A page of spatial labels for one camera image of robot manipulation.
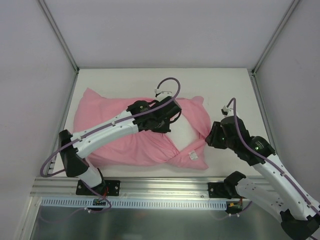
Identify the white slotted cable duct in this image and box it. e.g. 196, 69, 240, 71
41, 197, 227, 211

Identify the aluminium mounting rail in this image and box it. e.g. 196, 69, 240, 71
30, 177, 225, 200

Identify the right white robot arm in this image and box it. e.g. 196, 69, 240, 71
205, 116, 320, 240

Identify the right aluminium frame post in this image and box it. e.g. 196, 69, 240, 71
250, 0, 302, 76

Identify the left aluminium frame post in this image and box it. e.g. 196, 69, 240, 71
36, 0, 80, 74

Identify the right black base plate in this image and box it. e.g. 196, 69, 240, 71
207, 182, 238, 199

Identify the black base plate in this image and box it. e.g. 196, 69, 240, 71
75, 180, 121, 197
207, 182, 238, 199

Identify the aluminium frame post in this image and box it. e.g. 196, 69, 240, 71
36, 0, 80, 74
250, 0, 302, 76

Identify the pink pillowcase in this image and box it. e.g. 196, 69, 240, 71
73, 88, 211, 171

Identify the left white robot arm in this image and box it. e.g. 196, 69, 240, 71
59, 96, 182, 195

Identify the white pillow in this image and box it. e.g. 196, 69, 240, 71
166, 114, 199, 152

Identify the white care label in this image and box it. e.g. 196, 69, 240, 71
188, 150, 198, 161

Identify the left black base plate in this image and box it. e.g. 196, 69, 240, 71
75, 180, 121, 197

